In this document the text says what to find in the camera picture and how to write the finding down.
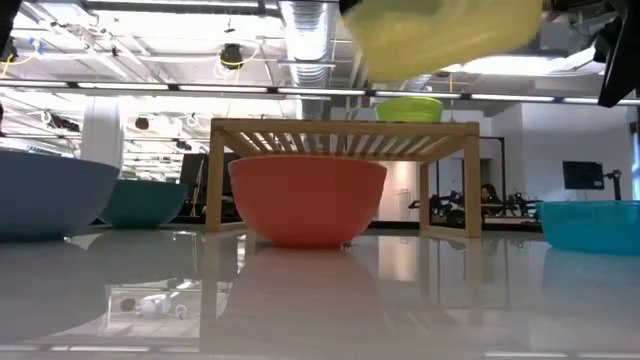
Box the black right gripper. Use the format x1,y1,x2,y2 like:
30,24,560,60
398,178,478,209
542,0,619,14

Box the yellow plastic bowl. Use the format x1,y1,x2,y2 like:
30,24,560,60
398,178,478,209
342,0,545,84

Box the cyan plastic bowl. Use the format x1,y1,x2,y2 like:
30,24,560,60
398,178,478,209
535,199,640,257

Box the orange bowl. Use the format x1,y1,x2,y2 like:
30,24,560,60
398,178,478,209
228,154,389,250

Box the large blue bowl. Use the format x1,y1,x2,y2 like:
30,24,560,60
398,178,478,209
0,148,121,244

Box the wooden slatted shelf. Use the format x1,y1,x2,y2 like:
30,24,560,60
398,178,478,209
205,117,483,240

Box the lime green bowl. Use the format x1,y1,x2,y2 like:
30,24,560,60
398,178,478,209
374,96,445,124

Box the person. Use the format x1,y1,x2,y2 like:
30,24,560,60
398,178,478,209
480,182,504,206

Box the long ceiling light strip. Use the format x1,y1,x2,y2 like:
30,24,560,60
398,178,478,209
0,78,640,107

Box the dark teal bowl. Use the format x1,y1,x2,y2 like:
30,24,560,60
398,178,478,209
98,178,190,230

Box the white round column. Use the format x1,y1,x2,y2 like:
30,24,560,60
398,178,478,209
79,96,125,171

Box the black wall monitor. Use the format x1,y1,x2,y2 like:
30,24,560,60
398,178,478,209
561,160,606,192

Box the black camera stand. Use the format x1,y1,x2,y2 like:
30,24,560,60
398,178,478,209
603,168,624,202

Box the silver ceiling duct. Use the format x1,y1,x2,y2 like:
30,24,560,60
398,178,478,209
278,0,342,89

